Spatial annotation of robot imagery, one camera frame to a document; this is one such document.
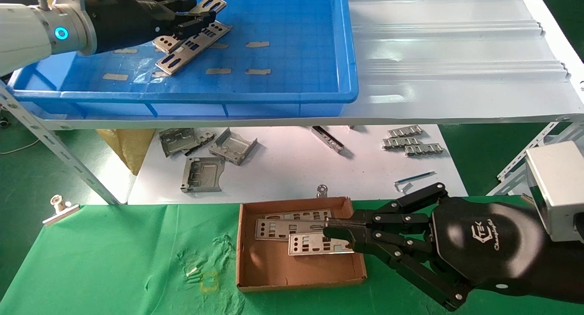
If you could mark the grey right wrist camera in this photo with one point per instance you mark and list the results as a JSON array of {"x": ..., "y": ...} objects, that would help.
[{"x": 554, "y": 187}]

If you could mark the silver io shield plate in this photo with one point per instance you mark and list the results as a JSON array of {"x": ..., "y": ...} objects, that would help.
[
  {"x": 283, "y": 228},
  {"x": 310, "y": 244},
  {"x": 212, "y": 3},
  {"x": 296, "y": 214},
  {"x": 200, "y": 48}
]

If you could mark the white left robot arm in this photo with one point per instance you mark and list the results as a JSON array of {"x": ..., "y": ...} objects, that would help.
[{"x": 23, "y": 32}]

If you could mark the grey tape piece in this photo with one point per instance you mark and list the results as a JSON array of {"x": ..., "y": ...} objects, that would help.
[
  {"x": 257, "y": 44},
  {"x": 221, "y": 45},
  {"x": 218, "y": 70},
  {"x": 258, "y": 71},
  {"x": 115, "y": 76},
  {"x": 125, "y": 50},
  {"x": 159, "y": 74}
]

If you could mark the green table cloth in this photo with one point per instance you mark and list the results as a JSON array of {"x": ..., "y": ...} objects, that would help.
[{"x": 114, "y": 260}]

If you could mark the metal hex key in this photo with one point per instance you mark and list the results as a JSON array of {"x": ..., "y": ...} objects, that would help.
[{"x": 415, "y": 178}]

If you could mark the slotted white shelf post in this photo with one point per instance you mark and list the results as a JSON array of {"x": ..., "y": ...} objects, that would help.
[
  {"x": 59, "y": 146},
  {"x": 515, "y": 164}
]

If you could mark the silver binder clip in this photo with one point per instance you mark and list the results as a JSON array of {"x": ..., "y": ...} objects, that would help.
[{"x": 59, "y": 212}]

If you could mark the yellow woven sack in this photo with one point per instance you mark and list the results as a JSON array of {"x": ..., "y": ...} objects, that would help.
[{"x": 132, "y": 146}]

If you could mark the folded sheet metal bracket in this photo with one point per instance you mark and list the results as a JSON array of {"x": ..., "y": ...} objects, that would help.
[
  {"x": 203, "y": 173},
  {"x": 182, "y": 141},
  {"x": 232, "y": 146}
]

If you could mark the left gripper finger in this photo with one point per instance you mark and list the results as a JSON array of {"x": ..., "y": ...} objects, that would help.
[
  {"x": 194, "y": 26},
  {"x": 182, "y": 5}
]

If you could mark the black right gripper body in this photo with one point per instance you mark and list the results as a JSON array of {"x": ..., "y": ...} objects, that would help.
[{"x": 483, "y": 242}]

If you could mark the small metal washer tab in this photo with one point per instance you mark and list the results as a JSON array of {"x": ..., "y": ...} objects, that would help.
[{"x": 322, "y": 191}]

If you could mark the small ribbed metal strip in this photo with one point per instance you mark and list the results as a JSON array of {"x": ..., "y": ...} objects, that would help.
[
  {"x": 401, "y": 143},
  {"x": 405, "y": 131},
  {"x": 424, "y": 149}
]

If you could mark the slim metal bracket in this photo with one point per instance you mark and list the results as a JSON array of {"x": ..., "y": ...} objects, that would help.
[{"x": 327, "y": 139}]

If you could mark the white lower shelf board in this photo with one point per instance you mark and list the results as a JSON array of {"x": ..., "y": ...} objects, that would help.
[{"x": 283, "y": 173}]

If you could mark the clear tape patch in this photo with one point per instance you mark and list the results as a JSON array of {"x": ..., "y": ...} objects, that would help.
[{"x": 142, "y": 73}]

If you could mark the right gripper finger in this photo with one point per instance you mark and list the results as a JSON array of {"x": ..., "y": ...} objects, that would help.
[
  {"x": 410, "y": 265},
  {"x": 401, "y": 214}
]

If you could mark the cardboard box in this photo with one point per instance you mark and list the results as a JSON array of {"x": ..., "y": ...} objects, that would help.
[{"x": 296, "y": 271}]

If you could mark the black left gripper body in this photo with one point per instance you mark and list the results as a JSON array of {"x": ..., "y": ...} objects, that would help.
[{"x": 127, "y": 23}]

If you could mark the white tape scraps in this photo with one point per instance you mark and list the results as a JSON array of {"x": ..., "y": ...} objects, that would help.
[{"x": 192, "y": 273}]

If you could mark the blue plastic tray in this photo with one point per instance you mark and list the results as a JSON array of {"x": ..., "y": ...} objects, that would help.
[{"x": 296, "y": 32}]

